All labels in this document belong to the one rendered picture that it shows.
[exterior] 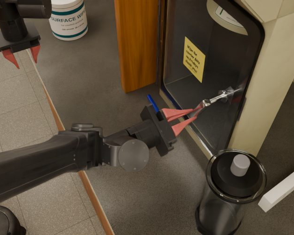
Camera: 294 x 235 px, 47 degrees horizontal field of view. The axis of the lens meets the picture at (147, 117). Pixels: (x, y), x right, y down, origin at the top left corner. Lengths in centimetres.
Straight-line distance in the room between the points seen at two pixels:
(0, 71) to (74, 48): 152
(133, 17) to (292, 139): 54
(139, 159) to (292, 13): 33
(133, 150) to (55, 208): 137
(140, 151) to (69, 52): 68
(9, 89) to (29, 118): 32
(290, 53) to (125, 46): 45
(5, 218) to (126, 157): 118
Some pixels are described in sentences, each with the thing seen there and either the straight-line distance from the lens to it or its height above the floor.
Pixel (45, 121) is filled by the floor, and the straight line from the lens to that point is 225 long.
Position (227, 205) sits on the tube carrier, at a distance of 65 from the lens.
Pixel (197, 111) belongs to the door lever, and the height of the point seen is 117.
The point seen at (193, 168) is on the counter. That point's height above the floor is 94.
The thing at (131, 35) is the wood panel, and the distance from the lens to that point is 90.
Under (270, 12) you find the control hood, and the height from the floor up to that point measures 143.
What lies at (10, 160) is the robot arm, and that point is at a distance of 42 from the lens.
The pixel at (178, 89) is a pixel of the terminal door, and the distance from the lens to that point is 87.
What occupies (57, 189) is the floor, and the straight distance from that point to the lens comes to 196.
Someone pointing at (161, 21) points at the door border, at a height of 122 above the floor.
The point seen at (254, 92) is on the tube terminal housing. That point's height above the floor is 125.
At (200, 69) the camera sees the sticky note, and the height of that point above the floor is 120.
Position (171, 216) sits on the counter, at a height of 94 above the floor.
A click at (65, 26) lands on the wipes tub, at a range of 121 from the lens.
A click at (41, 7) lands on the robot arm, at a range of 79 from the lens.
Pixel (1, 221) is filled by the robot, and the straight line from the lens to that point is 170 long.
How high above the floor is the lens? 170
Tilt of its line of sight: 52 degrees down
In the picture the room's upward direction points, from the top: straight up
